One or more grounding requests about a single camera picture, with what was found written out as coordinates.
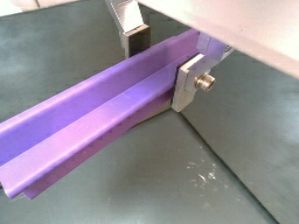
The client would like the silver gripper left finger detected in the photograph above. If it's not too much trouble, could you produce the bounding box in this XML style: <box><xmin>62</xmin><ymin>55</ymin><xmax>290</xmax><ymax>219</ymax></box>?
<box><xmin>105</xmin><ymin>0</ymin><xmax>150</xmax><ymax>58</ymax></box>

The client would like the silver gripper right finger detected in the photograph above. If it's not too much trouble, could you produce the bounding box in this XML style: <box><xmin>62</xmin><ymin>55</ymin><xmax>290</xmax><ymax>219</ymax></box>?
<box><xmin>169</xmin><ymin>52</ymin><xmax>236</xmax><ymax>114</ymax></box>

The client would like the purple star-profile bar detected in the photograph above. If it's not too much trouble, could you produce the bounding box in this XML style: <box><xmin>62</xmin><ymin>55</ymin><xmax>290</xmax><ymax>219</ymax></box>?
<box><xmin>0</xmin><ymin>28</ymin><xmax>229</xmax><ymax>200</ymax></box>

